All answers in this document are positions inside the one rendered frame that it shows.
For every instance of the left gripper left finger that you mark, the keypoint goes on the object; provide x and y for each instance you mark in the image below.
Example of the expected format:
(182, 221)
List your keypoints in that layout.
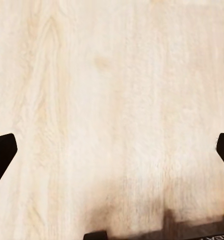
(8, 149)

